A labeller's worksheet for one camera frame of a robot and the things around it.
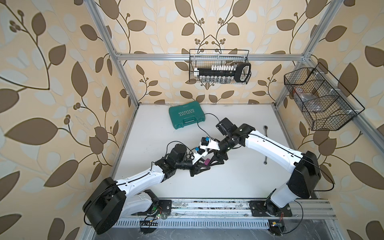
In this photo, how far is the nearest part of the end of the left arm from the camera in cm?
62

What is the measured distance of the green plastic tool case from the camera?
1071 millimetres

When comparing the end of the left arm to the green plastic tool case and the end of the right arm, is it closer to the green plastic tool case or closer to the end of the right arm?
the end of the right arm

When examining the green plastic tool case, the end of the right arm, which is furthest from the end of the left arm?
the green plastic tool case

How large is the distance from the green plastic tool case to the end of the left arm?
0.39m
